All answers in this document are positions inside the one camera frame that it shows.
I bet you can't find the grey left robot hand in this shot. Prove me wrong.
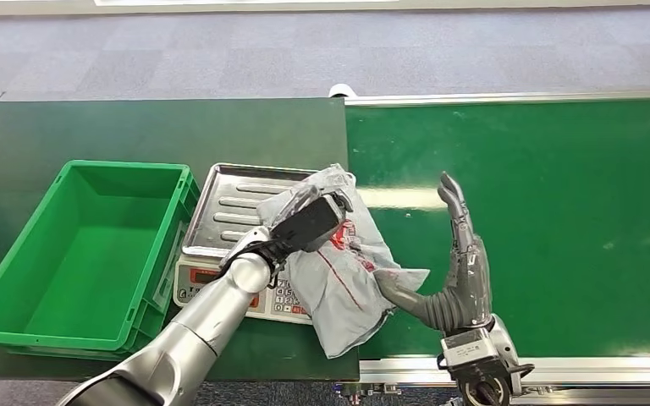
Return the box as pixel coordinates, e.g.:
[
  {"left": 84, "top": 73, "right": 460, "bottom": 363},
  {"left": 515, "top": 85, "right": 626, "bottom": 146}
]
[{"left": 267, "top": 185, "right": 355, "bottom": 265}]

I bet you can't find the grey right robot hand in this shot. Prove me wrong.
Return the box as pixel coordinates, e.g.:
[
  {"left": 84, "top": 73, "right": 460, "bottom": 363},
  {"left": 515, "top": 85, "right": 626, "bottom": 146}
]
[{"left": 373, "top": 171, "right": 495, "bottom": 337}]

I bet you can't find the grey plastic mailer package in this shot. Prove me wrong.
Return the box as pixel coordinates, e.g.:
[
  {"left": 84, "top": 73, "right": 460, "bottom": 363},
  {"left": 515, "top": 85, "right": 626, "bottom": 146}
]
[{"left": 256, "top": 163, "right": 431, "bottom": 360}]

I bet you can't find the green conveyor belt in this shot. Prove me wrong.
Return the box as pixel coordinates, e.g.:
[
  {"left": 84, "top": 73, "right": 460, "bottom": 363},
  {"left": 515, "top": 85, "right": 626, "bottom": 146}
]
[{"left": 344, "top": 97, "right": 650, "bottom": 359}]

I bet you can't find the steel scale tray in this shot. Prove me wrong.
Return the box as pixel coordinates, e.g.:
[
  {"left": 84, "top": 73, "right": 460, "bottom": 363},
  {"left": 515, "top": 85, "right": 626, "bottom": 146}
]
[{"left": 181, "top": 162, "right": 326, "bottom": 261}]

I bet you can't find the white electronic weighing scale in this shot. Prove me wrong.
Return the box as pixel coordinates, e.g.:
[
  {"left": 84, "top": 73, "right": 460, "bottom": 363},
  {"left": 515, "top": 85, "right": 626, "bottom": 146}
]
[{"left": 172, "top": 162, "right": 354, "bottom": 326}]

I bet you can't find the green plastic crate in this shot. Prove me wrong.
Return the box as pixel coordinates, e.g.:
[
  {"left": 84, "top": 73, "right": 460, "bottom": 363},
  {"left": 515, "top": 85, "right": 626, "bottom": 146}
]
[{"left": 0, "top": 159, "right": 201, "bottom": 363}]

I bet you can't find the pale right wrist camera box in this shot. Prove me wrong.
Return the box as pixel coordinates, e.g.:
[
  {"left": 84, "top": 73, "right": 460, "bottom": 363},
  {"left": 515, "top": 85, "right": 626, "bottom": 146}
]
[{"left": 439, "top": 326, "right": 501, "bottom": 370}]

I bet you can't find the wide aluminium conveyor rail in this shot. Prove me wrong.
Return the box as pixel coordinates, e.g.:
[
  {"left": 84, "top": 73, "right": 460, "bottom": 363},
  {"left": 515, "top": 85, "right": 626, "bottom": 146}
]
[{"left": 358, "top": 351, "right": 650, "bottom": 387}]

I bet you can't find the metal conveyor bracket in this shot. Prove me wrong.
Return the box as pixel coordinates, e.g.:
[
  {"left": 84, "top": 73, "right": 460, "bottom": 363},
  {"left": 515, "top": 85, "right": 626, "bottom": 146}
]
[{"left": 334, "top": 381, "right": 402, "bottom": 406}]

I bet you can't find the thin aluminium conveyor rail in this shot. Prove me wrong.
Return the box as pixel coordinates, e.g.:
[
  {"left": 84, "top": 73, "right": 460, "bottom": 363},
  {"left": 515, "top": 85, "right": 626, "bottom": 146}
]
[{"left": 344, "top": 88, "right": 650, "bottom": 107}]

